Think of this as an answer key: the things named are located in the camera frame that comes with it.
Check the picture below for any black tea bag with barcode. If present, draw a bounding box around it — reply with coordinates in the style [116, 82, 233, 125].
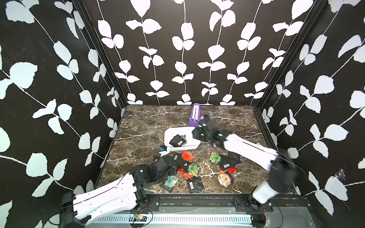
[169, 135, 187, 147]

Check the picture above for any orange red tea bag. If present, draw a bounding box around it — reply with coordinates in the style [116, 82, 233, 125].
[219, 167, 237, 174]

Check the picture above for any beige tea bag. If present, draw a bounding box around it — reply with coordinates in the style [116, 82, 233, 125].
[217, 173, 233, 188]

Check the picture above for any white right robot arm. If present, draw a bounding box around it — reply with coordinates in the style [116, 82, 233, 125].
[192, 115, 298, 211]

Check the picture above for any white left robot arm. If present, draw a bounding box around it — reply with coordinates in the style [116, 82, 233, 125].
[58, 156, 177, 228]

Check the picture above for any green grape oolong tea bag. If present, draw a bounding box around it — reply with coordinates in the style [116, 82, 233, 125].
[161, 176, 178, 193]

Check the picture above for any white plastic storage box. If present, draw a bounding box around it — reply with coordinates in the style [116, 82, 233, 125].
[164, 126, 201, 151]

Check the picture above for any red tea bag under green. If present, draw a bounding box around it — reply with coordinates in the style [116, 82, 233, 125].
[177, 169, 194, 180]

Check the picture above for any green yellow tea bag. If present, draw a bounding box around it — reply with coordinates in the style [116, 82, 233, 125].
[209, 152, 221, 164]

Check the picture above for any green tea bag centre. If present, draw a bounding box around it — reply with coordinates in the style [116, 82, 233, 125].
[188, 164, 200, 177]

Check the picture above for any black tea bag front centre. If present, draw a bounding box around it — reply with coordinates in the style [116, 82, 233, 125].
[186, 177, 205, 193]

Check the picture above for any black tea bag barcode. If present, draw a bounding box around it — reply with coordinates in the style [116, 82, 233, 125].
[218, 152, 241, 171]

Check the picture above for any purple metronome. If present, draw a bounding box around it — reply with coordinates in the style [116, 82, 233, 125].
[188, 103, 201, 127]

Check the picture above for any perforated white metal rail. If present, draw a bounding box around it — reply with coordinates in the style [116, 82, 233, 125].
[91, 214, 252, 226]

